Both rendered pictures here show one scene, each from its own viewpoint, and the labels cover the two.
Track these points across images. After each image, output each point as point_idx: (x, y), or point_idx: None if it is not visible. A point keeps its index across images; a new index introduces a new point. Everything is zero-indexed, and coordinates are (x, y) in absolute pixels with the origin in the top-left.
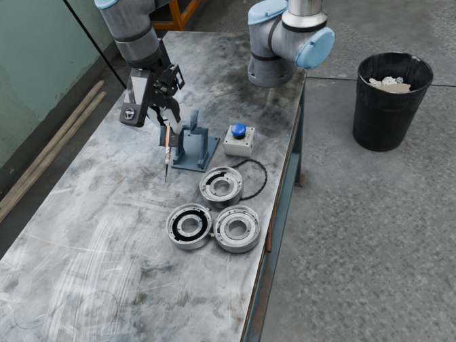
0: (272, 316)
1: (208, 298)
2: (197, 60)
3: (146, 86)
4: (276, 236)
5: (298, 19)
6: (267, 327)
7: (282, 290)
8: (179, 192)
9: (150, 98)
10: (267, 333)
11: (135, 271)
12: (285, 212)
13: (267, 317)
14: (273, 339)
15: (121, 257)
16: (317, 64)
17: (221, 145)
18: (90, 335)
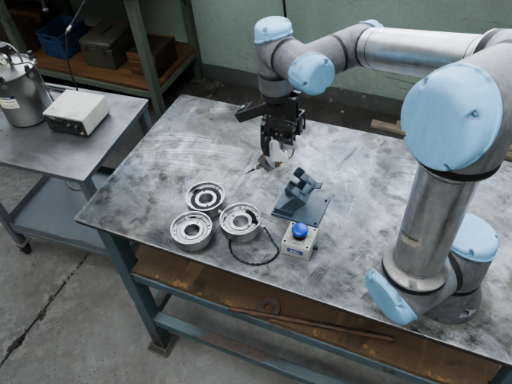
0: (243, 382)
1: (148, 215)
2: (481, 209)
3: (256, 107)
4: (307, 373)
5: (393, 246)
6: (233, 375)
7: None
8: (252, 196)
9: (255, 116)
10: (227, 373)
11: (184, 172)
12: None
13: (243, 376)
14: (219, 379)
15: (200, 163)
16: (380, 308)
17: None
18: (148, 155)
